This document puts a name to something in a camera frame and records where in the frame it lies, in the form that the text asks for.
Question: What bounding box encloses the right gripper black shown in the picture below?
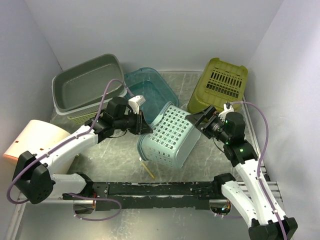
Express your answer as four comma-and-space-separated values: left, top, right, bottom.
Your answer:
185, 104, 231, 144

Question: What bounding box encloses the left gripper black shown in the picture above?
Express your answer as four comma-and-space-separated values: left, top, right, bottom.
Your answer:
114, 109, 153, 136

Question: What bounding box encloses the light blue perforated basket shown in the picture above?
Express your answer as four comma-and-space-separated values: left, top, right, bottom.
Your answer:
137, 101, 201, 169

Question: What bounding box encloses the olive green plastic basket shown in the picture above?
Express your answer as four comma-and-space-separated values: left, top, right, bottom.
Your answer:
187, 57, 249, 114

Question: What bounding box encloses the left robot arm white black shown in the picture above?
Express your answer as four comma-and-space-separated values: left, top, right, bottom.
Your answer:
6, 95, 153, 204

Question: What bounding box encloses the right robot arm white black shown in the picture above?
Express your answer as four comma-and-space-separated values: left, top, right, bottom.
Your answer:
185, 103, 298, 240

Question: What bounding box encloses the teal transparent plastic tub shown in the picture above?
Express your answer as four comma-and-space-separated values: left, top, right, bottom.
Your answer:
124, 67, 179, 124

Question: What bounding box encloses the small wooden stick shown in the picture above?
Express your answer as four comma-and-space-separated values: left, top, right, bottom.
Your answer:
141, 161, 156, 180

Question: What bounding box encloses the pale yellow perforated basket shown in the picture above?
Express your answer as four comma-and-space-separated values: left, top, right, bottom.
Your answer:
67, 105, 99, 125

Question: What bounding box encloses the grey plastic tub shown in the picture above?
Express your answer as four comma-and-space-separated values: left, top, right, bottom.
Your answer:
51, 53, 126, 116

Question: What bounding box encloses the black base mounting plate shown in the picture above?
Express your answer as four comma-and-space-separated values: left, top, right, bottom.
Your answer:
63, 181, 227, 211

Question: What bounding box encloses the cream cylindrical appliance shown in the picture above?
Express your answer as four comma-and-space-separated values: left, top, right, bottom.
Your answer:
2, 119, 71, 166

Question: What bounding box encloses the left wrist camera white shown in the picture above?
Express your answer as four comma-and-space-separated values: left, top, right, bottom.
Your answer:
128, 95, 146, 114

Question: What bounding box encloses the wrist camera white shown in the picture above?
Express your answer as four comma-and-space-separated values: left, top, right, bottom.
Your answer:
128, 95, 146, 114
218, 102, 234, 122

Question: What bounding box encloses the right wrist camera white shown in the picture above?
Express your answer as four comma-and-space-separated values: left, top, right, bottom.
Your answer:
218, 102, 234, 122

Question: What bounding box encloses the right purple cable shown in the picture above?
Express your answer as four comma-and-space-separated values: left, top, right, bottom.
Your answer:
213, 101, 288, 240

